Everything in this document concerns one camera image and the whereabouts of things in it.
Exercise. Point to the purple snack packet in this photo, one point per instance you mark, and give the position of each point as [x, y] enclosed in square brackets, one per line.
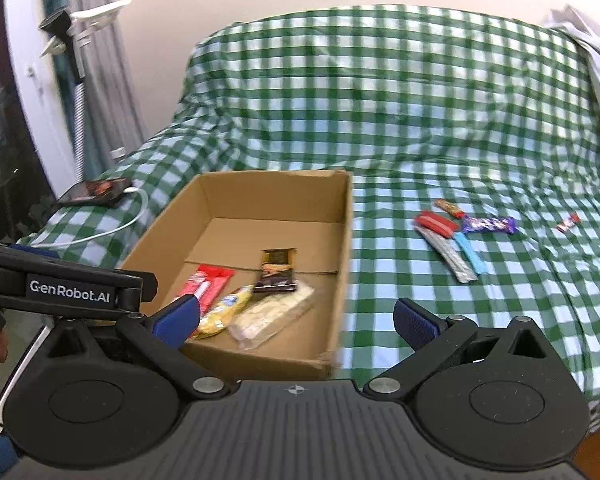
[487, 224]

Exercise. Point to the glossy red snack packet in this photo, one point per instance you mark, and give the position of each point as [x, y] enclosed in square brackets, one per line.
[435, 223]

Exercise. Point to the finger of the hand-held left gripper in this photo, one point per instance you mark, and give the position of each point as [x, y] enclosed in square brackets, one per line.
[149, 287]

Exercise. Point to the red white-striped snack packet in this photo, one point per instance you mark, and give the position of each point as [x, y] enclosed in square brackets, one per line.
[207, 282]

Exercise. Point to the white door frame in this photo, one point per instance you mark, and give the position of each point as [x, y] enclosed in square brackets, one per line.
[35, 85]

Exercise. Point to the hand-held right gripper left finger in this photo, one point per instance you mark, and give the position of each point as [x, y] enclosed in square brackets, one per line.
[177, 320]

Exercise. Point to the dark glass door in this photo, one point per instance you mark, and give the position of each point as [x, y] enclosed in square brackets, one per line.
[0, 110]

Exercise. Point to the light blue stick packet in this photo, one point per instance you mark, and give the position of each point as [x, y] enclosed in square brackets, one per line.
[469, 255]

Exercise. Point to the small red coffee sachet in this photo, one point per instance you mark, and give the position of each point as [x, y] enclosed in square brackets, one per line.
[567, 223]

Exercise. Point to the clear puffed rice snack packet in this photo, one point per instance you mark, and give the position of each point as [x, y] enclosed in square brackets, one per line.
[270, 315]

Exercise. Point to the white plastic hanger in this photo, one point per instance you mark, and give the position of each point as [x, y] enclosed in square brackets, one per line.
[100, 12]

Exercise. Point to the cardboard box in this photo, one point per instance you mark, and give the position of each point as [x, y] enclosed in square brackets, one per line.
[280, 200]

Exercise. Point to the yellow snack packet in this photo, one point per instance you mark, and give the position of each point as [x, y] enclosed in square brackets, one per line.
[225, 310]

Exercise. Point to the green checked cloth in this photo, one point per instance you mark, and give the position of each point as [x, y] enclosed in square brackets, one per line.
[405, 110]

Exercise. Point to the black garment steamer head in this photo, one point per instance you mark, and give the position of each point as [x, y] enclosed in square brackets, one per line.
[67, 35]

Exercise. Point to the dark brown chocolate bar packet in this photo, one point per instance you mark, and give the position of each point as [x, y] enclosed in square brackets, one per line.
[275, 272]

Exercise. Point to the grey curtain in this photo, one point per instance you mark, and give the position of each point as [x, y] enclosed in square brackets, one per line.
[115, 60]

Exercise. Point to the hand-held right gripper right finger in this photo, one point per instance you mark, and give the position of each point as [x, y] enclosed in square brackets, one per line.
[415, 322]

